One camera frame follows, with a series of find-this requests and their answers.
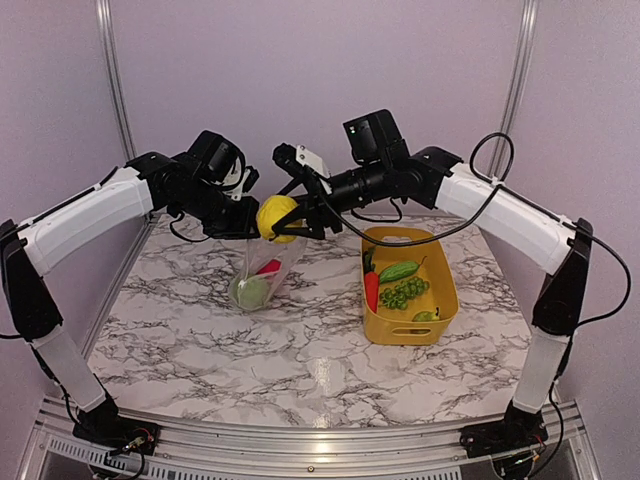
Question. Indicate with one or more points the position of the aluminium frame post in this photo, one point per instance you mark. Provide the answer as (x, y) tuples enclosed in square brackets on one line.
[(521, 65), (108, 41)]

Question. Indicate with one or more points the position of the green grapes toy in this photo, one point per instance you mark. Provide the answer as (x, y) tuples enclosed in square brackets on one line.
[(399, 296)]

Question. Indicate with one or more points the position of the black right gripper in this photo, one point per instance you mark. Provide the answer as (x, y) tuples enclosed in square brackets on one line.
[(312, 212)]

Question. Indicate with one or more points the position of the yellow lemon toy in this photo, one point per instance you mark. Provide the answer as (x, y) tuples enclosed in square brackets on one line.
[(272, 210)]

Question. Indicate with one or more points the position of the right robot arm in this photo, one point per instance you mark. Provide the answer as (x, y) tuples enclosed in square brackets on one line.
[(437, 179)]

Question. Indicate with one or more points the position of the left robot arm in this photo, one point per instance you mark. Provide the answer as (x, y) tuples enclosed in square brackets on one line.
[(32, 248)]

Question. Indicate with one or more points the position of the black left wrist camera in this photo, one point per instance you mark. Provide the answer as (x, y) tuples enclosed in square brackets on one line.
[(218, 162)]

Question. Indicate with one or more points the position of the green apple toy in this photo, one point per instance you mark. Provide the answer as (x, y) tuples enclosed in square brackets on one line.
[(250, 294)]

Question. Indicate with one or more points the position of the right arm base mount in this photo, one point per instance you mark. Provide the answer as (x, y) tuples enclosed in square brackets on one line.
[(496, 437)]

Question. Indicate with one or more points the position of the orange carrot toy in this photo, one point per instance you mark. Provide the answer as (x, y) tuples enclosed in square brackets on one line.
[(370, 280)]

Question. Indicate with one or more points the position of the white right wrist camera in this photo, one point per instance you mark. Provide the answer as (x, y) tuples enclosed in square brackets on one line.
[(303, 166)]

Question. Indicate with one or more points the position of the green pear toy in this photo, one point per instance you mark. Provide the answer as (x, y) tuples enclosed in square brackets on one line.
[(427, 316)]

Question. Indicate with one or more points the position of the green bitter gourd toy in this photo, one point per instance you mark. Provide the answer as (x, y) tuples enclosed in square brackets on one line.
[(398, 271)]

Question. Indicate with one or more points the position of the yellow plastic basket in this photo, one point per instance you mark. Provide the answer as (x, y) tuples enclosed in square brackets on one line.
[(395, 327)]

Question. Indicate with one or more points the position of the right aluminium frame post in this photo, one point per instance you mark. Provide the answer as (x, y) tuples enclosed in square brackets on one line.
[(521, 65)]

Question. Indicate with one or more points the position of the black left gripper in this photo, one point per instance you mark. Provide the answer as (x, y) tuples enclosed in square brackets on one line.
[(240, 228)]

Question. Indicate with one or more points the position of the red apple toy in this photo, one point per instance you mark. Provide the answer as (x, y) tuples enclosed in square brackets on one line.
[(270, 269)]

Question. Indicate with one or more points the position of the left aluminium frame post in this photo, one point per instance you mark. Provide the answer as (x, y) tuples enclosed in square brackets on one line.
[(108, 41)]

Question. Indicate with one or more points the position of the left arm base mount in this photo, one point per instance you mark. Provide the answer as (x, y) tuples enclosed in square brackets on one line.
[(123, 432)]

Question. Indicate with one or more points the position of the clear zip top bag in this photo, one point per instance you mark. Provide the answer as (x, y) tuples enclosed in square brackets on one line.
[(259, 252)]

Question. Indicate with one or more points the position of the aluminium front rail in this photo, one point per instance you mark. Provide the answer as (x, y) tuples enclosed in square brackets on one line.
[(192, 449)]

